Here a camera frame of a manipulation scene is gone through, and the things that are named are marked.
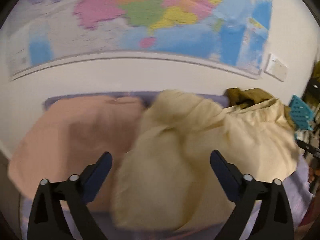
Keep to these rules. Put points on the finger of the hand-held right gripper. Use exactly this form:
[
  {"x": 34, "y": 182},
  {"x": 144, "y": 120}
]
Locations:
[{"x": 310, "y": 148}]

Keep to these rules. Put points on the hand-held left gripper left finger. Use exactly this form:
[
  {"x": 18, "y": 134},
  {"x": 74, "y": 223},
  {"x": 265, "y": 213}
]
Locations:
[{"x": 100, "y": 175}]

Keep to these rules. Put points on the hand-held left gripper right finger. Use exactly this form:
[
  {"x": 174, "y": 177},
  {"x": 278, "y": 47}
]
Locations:
[{"x": 225, "y": 177}]

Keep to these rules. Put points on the cream large garment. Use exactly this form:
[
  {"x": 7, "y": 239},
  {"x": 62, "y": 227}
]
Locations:
[{"x": 200, "y": 142}]

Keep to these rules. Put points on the teal plastic basket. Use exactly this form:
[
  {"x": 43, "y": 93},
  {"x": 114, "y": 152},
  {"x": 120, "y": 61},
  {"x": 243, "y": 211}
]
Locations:
[{"x": 301, "y": 112}]

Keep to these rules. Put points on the pink folded garment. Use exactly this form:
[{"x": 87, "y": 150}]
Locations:
[{"x": 75, "y": 135}]

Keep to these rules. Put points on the purple plaid bed sheet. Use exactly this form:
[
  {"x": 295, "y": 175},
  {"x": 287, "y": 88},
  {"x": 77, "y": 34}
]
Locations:
[{"x": 300, "y": 195}]

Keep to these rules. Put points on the black handbag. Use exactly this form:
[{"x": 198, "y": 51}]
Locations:
[{"x": 315, "y": 87}]

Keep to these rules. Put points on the yellow-green hanging garment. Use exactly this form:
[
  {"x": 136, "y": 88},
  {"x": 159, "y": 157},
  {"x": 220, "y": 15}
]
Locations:
[{"x": 316, "y": 70}]

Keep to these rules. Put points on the olive green garment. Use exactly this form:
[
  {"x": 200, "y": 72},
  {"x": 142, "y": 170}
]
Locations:
[{"x": 247, "y": 96}]

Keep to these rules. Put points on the colourful wall map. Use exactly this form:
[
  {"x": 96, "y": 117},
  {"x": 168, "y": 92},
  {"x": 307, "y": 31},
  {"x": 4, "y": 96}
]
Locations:
[{"x": 150, "y": 17}]

